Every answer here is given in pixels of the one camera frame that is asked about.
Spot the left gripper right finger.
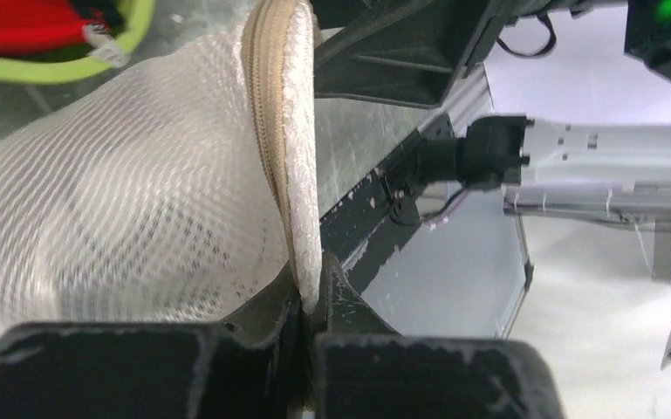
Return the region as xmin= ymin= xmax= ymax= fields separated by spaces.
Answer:
xmin=312 ymin=254 xmax=565 ymax=418

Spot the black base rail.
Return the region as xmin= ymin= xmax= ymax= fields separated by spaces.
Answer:
xmin=320 ymin=113 xmax=458 ymax=292

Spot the white mesh laundry bag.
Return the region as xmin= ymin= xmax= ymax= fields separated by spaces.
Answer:
xmin=0 ymin=1 xmax=322 ymax=334

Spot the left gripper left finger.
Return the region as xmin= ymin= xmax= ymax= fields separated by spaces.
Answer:
xmin=0 ymin=269 xmax=300 ymax=418

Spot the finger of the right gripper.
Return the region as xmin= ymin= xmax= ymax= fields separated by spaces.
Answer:
xmin=314 ymin=0 xmax=511 ymax=109

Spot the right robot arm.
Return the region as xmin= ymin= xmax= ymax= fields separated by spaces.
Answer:
xmin=313 ymin=1 xmax=671 ymax=367

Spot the green plastic basin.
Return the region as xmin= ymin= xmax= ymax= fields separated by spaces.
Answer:
xmin=0 ymin=0 xmax=155 ymax=85

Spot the red bra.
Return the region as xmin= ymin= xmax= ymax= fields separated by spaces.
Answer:
xmin=0 ymin=0 xmax=125 ymax=56

